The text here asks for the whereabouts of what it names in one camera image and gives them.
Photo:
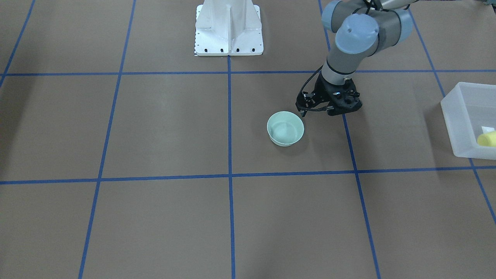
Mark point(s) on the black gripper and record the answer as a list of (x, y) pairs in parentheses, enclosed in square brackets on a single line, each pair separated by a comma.
[(322, 90)]

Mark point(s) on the mint green bowl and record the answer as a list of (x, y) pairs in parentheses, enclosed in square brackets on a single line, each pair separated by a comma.
[(285, 128)]

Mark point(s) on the yellow plastic cup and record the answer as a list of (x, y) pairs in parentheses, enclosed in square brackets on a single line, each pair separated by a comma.
[(487, 139)]

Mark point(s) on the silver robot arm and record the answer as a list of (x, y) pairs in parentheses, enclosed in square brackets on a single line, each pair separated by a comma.
[(362, 28)]

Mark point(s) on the clear plastic storage box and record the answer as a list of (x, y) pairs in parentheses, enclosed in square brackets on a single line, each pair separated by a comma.
[(467, 109)]

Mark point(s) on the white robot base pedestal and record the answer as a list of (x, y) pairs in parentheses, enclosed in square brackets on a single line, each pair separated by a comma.
[(228, 27)]

